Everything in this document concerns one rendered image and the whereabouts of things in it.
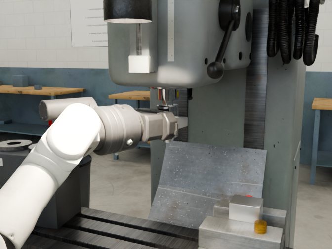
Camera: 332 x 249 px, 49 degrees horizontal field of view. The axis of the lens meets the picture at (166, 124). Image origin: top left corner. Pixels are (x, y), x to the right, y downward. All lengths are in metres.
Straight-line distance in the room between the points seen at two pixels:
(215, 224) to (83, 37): 5.48
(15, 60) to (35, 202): 6.52
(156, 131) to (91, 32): 5.32
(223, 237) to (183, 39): 0.37
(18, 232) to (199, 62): 0.40
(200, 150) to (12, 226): 0.75
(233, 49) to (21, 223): 0.55
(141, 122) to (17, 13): 6.35
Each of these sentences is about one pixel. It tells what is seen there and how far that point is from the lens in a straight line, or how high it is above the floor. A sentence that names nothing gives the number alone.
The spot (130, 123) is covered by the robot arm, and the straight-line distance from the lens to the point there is 0.65.
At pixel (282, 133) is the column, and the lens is 1.10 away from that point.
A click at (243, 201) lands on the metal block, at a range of 0.76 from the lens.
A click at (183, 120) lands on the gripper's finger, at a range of 0.76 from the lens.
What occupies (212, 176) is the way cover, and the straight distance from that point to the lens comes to 1.12.
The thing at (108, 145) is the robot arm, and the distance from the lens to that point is 0.64.
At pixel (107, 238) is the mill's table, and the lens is 0.92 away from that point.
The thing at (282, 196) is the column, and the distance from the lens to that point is 1.15.
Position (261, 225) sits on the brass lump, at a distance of 0.71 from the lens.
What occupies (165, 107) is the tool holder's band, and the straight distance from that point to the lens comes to 0.75.
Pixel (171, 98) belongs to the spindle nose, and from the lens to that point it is 0.74.
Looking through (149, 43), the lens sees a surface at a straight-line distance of 0.64.
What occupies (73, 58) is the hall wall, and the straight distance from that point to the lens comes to 6.18.
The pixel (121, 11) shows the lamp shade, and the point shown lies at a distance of 0.53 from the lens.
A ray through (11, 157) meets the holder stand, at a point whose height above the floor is 1.12.
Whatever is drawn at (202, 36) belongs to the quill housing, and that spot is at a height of 1.40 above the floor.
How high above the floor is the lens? 1.37
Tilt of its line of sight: 10 degrees down
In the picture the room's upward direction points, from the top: straight up
